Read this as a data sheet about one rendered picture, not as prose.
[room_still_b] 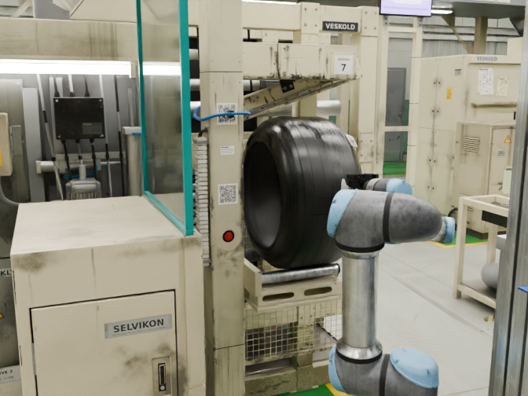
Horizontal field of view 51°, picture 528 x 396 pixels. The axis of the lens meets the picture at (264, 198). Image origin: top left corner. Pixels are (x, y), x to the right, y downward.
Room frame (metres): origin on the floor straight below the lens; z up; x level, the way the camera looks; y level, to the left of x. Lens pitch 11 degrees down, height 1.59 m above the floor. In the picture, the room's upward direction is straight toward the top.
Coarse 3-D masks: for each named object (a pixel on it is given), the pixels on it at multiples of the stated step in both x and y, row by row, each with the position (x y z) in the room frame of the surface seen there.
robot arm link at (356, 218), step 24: (360, 192) 1.26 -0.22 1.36; (384, 192) 1.25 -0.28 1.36; (336, 216) 1.24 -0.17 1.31; (360, 216) 1.22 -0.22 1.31; (384, 216) 1.20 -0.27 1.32; (336, 240) 1.27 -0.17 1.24; (360, 240) 1.22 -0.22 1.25; (384, 240) 1.22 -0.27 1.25; (360, 264) 1.24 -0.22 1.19; (360, 288) 1.25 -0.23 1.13; (360, 312) 1.25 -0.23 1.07; (360, 336) 1.26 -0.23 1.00; (336, 360) 1.30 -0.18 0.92; (360, 360) 1.25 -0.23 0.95; (336, 384) 1.28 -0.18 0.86; (360, 384) 1.25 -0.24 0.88
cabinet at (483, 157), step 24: (456, 144) 6.30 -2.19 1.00; (480, 144) 5.93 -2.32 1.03; (504, 144) 5.87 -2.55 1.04; (456, 168) 6.27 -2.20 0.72; (480, 168) 5.91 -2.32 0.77; (504, 168) 5.88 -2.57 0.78; (456, 192) 6.25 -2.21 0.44; (480, 192) 5.88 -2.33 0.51; (504, 192) 5.89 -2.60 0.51; (456, 216) 6.22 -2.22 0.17; (480, 216) 5.85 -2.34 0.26
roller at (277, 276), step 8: (328, 264) 2.08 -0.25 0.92; (336, 264) 2.09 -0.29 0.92; (264, 272) 1.99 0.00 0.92; (272, 272) 1.99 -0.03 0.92; (280, 272) 2.00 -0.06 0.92; (288, 272) 2.01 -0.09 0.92; (296, 272) 2.01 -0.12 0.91; (304, 272) 2.02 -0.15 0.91; (312, 272) 2.04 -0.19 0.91; (320, 272) 2.05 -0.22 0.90; (328, 272) 2.06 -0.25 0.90; (336, 272) 2.07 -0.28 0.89; (264, 280) 1.96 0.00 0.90; (272, 280) 1.97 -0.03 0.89; (280, 280) 1.99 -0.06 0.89; (288, 280) 2.01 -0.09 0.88
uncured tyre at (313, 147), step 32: (256, 128) 2.22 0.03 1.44; (288, 128) 2.03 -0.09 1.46; (320, 128) 2.06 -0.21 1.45; (256, 160) 2.40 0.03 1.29; (288, 160) 1.93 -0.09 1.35; (320, 160) 1.94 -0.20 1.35; (352, 160) 1.99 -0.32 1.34; (256, 192) 2.42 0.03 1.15; (288, 192) 1.90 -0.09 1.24; (320, 192) 1.89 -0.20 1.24; (256, 224) 2.35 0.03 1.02; (288, 224) 1.90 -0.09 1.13; (320, 224) 1.90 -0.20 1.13; (288, 256) 1.96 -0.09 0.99; (320, 256) 1.98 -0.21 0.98
